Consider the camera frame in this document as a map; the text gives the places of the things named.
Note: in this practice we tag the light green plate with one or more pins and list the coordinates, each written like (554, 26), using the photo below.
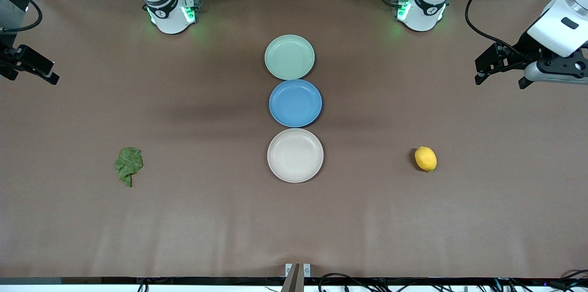
(289, 57)

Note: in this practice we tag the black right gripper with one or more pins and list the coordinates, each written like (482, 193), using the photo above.
(10, 63)

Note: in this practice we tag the white plate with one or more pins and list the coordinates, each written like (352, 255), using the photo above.
(295, 155)

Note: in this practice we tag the green lettuce leaf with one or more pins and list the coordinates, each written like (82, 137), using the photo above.
(128, 164)

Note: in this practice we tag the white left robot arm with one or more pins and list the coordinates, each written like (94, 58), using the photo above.
(425, 5)

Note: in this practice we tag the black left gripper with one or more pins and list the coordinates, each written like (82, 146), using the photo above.
(522, 51)

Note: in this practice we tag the blue plate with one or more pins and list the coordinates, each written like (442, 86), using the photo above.
(295, 103)

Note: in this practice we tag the yellow lemon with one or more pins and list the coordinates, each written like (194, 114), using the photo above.
(426, 159)

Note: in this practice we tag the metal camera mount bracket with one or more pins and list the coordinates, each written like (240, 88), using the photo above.
(297, 276)

